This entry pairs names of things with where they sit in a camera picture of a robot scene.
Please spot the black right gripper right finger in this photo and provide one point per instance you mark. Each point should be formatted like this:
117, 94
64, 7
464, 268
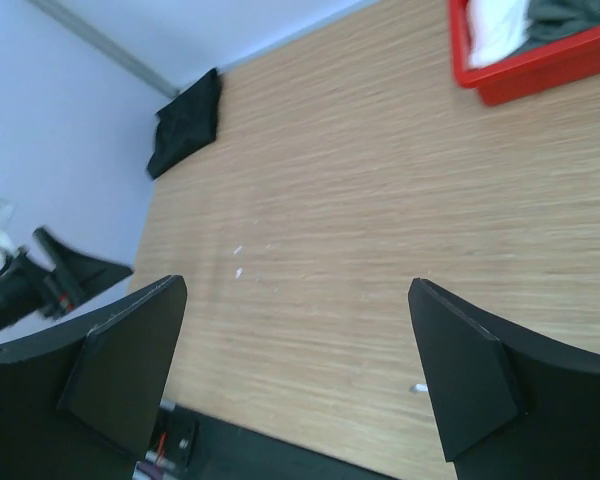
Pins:
509, 403

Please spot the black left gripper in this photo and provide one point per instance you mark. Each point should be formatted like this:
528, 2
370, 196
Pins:
26, 287

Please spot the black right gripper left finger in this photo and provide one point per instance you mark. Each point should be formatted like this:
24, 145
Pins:
79, 400

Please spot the white t-shirt with print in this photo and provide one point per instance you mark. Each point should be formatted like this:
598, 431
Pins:
497, 29

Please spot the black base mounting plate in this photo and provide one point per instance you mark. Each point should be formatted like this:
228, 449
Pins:
187, 444

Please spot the folded black t-shirt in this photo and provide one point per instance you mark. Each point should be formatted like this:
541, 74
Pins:
187, 124

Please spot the red plastic bin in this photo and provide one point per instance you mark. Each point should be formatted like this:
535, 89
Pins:
567, 60

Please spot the dark grey t-shirt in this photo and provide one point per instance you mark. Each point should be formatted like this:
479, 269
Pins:
553, 20

